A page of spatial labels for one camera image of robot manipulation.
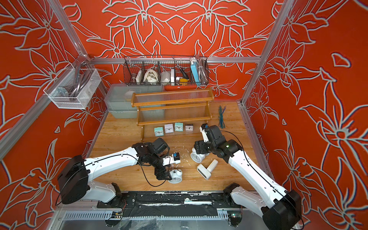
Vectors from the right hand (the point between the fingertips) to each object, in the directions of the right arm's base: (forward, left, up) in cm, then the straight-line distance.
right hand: (197, 144), depth 77 cm
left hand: (-11, +14, -9) cm, 20 cm away
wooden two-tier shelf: (+30, +16, -1) cm, 34 cm away
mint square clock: (+19, +11, -10) cm, 25 cm away
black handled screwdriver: (+46, +9, +16) cm, 49 cm away
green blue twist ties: (+27, -21, -16) cm, 38 cm away
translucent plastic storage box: (+32, +53, +5) cm, 62 cm away
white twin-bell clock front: (-15, +11, -8) cm, 20 cm away
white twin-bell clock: (-3, -1, -9) cm, 10 cm away
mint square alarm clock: (+15, +25, -10) cm, 31 cm away
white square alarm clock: (+18, +18, -10) cm, 27 cm away
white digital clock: (-11, -4, -11) cm, 16 cm away
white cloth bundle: (+39, +30, +17) cm, 52 cm away
